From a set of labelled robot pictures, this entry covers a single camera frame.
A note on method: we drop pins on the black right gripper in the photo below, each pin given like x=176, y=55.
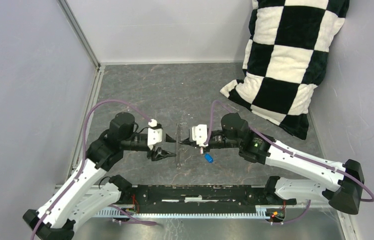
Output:
x=193, y=143

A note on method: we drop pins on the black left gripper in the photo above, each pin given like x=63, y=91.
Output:
x=159, y=154

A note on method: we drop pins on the blue plastic key tag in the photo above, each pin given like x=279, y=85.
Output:
x=208, y=158

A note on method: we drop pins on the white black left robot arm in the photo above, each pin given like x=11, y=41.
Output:
x=66, y=212

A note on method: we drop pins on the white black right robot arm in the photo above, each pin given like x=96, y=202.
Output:
x=340, y=184

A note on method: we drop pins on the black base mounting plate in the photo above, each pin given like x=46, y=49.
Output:
x=200, y=199

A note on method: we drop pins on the black white checkered pillow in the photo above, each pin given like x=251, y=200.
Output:
x=286, y=59

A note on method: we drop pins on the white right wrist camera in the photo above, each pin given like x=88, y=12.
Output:
x=201, y=128

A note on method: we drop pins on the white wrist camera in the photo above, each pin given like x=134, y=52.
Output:
x=154, y=133
x=201, y=128

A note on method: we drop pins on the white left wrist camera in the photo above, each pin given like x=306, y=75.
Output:
x=154, y=133

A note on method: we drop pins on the aluminium frame rail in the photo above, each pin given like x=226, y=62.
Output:
x=92, y=95

